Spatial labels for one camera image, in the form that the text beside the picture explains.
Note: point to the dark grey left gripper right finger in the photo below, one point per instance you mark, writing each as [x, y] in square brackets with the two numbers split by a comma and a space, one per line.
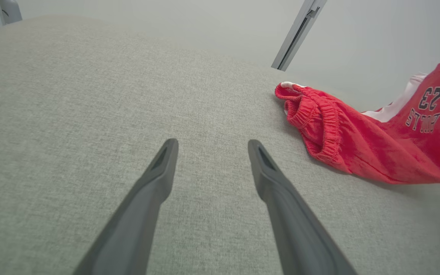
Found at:
[296, 229]

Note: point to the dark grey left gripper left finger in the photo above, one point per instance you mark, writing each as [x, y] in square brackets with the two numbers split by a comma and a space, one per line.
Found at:
[136, 221]

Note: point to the red white basketball shorts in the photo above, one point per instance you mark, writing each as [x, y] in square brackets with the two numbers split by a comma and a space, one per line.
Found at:
[376, 152]

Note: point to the grey vertical partition post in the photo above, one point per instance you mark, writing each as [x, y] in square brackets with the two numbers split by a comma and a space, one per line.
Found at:
[300, 30]

